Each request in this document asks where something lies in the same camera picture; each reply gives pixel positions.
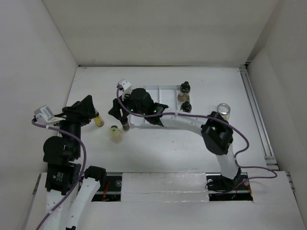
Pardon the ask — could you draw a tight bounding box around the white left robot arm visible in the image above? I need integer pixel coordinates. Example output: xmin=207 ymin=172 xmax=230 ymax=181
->
xmin=39 ymin=95 xmax=107 ymax=230

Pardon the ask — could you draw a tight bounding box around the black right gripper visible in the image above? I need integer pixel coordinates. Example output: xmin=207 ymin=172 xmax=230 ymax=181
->
xmin=109 ymin=89 xmax=147 ymax=119

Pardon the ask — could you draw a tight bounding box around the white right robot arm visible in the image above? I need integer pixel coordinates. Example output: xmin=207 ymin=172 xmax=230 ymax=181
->
xmin=108 ymin=88 xmax=241 ymax=190

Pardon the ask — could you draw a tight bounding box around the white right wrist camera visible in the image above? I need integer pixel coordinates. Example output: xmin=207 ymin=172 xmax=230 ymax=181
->
xmin=118 ymin=79 xmax=132 ymax=100

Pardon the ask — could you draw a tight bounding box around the white divided organizer tray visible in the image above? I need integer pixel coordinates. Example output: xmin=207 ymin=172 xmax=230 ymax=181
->
xmin=129 ymin=85 xmax=183 ymax=128

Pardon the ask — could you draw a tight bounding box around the black-capped grinder brown spice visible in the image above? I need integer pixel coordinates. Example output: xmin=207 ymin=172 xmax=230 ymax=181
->
xmin=177 ymin=81 xmax=191 ymax=102

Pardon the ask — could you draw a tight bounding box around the black-lid dark spice bottle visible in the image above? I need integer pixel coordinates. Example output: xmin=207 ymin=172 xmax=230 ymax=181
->
xmin=121 ymin=122 xmax=130 ymax=131

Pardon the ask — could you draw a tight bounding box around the white foam front board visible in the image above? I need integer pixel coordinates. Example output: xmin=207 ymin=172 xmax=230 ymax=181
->
xmin=24 ymin=170 xmax=300 ymax=230

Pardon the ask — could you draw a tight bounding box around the aluminium rail right side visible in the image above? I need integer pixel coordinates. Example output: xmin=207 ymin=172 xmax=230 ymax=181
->
xmin=239 ymin=65 xmax=280 ymax=171

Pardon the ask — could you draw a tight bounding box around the silver-lid glass jar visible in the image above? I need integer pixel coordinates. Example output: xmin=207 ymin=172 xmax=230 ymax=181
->
xmin=216 ymin=103 xmax=231 ymax=121

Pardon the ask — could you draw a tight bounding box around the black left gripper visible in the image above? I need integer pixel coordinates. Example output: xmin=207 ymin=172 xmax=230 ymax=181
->
xmin=50 ymin=94 xmax=95 ymax=157

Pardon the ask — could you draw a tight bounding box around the black-capped grinder pale spice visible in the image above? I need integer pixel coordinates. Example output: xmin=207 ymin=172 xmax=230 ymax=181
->
xmin=180 ymin=101 xmax=192 ymax=113

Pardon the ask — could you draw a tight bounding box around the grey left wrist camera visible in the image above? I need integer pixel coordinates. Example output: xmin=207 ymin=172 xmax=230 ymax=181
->
xmin=34 ymin=105 xmax=55 ymax=125

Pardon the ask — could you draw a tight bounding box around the yellow label sauce bottle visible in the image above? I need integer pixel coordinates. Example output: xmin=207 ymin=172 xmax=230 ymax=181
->
xmin=94 ymin=111 xmax=104 ymax=127

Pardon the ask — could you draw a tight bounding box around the yellow-lid beige spice bottle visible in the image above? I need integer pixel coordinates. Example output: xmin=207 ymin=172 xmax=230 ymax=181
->
xmin=109 ymin=125 xmax=122 ymax=143

